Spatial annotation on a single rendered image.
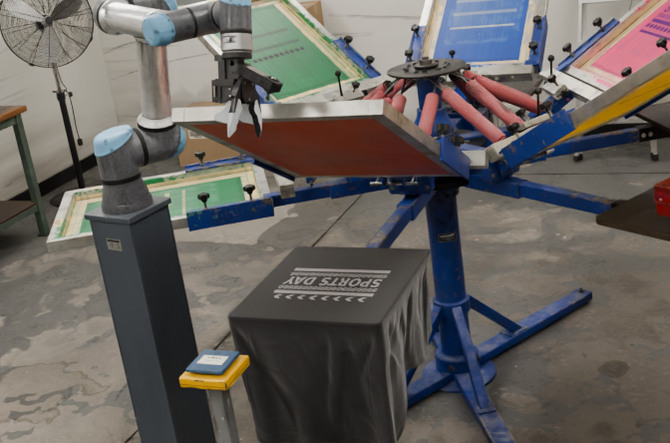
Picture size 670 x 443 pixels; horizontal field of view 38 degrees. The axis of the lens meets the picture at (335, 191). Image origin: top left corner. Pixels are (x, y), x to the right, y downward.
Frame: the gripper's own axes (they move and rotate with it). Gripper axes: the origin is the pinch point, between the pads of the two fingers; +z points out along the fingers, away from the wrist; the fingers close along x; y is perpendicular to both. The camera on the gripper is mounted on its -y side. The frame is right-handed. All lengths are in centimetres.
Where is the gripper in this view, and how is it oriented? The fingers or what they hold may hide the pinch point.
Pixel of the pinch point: (247, 138)
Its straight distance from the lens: 227.5
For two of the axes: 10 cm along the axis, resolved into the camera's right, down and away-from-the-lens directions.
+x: -3.8, 0.6, -9.2
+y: -9.3, 0.0, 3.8
